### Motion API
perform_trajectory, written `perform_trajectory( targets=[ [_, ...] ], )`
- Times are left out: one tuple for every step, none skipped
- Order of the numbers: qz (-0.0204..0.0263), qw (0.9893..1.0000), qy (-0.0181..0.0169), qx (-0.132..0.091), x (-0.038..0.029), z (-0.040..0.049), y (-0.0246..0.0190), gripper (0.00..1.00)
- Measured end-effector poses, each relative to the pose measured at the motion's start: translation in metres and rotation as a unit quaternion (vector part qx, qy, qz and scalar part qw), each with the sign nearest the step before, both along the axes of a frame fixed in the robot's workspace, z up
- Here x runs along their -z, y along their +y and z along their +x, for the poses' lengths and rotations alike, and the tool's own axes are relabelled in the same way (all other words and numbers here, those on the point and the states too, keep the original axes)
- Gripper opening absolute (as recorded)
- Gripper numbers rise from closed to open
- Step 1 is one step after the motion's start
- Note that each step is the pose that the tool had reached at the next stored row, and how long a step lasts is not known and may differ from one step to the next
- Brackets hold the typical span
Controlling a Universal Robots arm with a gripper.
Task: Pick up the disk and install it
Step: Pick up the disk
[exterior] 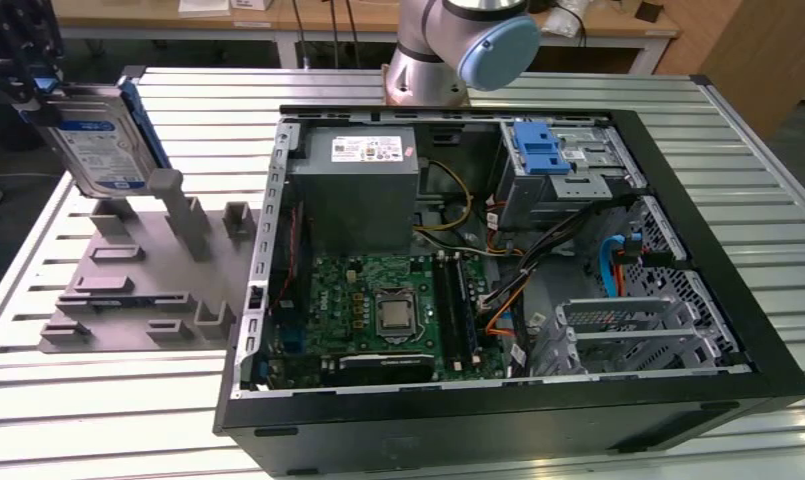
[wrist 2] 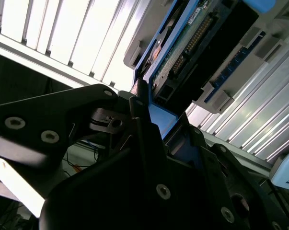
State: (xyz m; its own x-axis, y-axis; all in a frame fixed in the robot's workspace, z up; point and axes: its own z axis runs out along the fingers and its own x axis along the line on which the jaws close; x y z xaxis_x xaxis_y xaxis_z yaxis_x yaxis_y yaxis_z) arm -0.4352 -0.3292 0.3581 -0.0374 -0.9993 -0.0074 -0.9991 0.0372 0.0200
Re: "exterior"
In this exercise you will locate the green motherboard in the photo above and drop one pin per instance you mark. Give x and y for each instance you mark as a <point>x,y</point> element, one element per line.
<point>349,285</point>

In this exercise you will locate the small black box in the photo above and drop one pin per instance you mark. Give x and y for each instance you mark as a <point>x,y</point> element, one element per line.
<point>651,11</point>

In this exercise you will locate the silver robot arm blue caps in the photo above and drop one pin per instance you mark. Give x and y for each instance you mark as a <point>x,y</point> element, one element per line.
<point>423,30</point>

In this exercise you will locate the hard disk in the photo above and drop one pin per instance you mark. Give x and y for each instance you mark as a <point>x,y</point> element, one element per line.
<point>98,150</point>

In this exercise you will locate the black RAM slot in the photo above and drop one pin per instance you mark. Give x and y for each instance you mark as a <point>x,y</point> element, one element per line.
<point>452,310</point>
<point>460,310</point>
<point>444,310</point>
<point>468,310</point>

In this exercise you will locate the black PC case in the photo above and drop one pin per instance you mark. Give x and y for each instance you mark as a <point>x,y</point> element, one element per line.
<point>443,430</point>

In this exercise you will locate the metal drive cage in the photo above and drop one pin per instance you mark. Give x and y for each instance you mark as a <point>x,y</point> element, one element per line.
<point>576,192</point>

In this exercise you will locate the black CPU socket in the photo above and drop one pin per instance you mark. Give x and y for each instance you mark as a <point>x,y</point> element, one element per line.
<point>396,293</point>

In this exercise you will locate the metal disk bay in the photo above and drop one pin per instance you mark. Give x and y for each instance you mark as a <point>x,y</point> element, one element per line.
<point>643,334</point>

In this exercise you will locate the clear plastic bag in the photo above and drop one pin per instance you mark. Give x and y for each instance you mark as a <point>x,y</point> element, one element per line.
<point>565,20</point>

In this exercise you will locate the white paper sheet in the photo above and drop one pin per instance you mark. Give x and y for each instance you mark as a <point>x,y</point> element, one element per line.
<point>203,5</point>

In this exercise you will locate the black case fan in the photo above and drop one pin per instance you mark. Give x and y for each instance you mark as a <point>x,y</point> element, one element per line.
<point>284,260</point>

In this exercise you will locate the black graphics card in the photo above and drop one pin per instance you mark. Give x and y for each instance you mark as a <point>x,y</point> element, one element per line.
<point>383,368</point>

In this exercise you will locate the grey parts rack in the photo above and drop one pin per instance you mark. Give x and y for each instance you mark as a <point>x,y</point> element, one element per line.
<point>149,280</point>

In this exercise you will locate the silver CPU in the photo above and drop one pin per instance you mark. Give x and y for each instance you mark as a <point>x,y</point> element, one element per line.
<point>397,316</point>

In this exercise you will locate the small white box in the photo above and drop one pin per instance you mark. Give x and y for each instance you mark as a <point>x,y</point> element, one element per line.
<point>252,4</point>

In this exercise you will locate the grey power supply unit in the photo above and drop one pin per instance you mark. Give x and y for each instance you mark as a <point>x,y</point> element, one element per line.
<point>356,210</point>

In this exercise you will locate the wooden cabinet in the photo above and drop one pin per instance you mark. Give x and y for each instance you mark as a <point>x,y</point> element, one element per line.
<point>763,50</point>

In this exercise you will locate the wooden desk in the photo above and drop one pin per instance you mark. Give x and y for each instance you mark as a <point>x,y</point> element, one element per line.
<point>176,22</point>

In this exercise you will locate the blue drive latch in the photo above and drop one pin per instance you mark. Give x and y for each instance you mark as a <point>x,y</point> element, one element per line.
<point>539,150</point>

